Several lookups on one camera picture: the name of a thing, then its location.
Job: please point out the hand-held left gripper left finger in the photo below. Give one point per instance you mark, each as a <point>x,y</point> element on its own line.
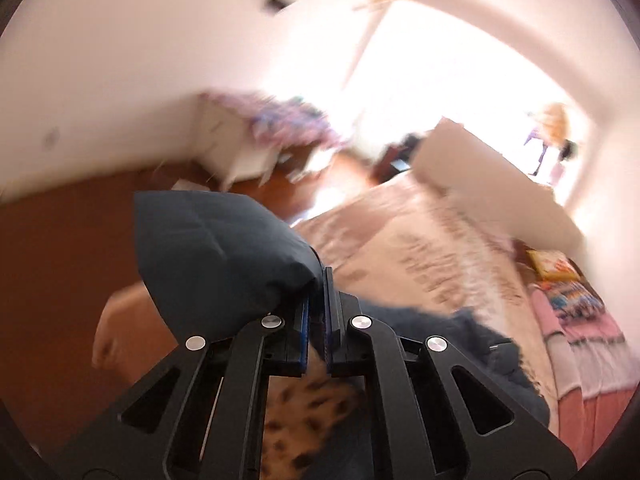
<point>303,325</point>

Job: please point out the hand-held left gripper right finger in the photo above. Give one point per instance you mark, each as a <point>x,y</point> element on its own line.
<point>328,320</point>

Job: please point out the dark blue padded jacket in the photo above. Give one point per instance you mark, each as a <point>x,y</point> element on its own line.
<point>215,260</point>

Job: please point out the hanging clothes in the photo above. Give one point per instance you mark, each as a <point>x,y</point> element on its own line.
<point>547,125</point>

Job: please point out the bed with beige bedspread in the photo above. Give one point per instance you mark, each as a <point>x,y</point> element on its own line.
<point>400,240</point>

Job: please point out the white cabinet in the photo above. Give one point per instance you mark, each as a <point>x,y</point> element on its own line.
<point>225,145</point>

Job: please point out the beige headboard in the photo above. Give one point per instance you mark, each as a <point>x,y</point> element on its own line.
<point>490,190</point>

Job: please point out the colourful printed pillow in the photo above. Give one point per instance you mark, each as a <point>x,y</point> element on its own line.
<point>557,267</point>

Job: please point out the pink patchwork quilt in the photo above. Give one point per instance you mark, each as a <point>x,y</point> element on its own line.
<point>595,370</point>

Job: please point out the bright window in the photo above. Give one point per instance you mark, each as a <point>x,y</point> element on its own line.
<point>450,70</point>

